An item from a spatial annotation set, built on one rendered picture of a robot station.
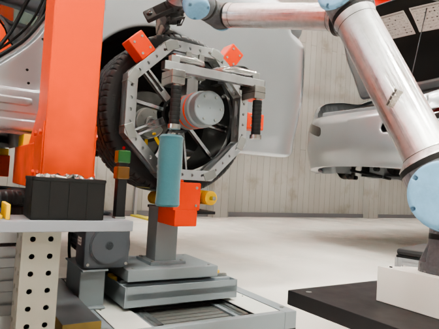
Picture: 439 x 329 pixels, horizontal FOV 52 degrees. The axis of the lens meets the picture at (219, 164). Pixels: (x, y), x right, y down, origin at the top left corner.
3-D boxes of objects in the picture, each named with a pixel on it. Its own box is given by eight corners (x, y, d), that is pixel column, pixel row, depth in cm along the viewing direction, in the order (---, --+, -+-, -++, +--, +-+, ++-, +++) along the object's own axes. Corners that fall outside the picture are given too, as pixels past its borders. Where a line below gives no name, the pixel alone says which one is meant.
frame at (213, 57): (235, 183, 196) (242, 60, 198) (243, 183, 190) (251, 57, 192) (114, 175, 168) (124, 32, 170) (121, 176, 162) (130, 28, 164)
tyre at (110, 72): (230, 73, 225) (104, 23, 191) (259, 64, 205) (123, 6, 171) (206, 202, 217) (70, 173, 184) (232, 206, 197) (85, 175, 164)
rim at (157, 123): (215, 83, 220) (118, 47, 194) (242, 75, 200) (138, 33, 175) (195, 183, 214) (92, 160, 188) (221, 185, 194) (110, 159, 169)
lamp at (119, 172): (125, 179, 141) (125, 166, 141) (129, 179, 138) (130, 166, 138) (112, 179, 139) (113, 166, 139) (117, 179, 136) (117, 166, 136)
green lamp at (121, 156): (126, 163, 141) (127, 151, 141) (130, 163, 138) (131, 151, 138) (113, 162, 139) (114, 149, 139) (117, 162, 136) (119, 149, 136)
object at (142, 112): (179, 147, 237) (166, 87, 233) (186, 147, 230) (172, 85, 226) (122, 162, 220) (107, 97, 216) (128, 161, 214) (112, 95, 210)
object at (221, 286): (195, 281, 222) (196, 261, 222) (236, 299, 191) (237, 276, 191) (95, 288, 195) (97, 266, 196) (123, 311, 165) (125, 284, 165)
